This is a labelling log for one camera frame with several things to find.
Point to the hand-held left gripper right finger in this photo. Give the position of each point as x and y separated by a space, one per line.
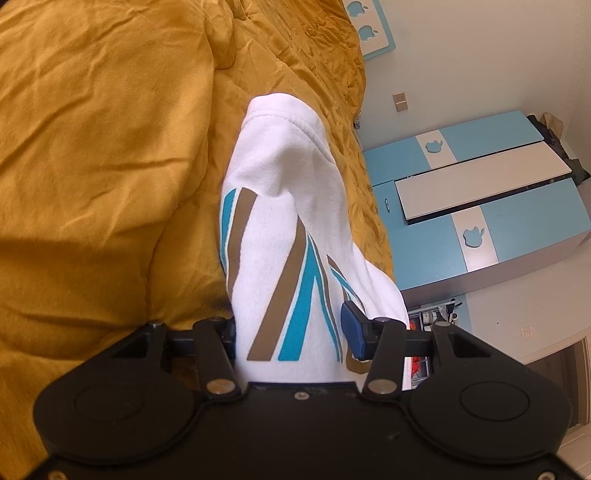
353 327

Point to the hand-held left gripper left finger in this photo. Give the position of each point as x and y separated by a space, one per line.
228 339

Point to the white t-shirt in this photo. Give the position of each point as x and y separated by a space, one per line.
277 230

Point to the open bedside drawer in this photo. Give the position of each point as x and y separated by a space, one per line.
431 323

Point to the blue white wardrobe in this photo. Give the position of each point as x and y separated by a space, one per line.
485 203

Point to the mustard yellow blanket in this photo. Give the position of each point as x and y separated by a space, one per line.
101 138

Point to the beige wall switch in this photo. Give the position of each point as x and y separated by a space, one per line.
400 101

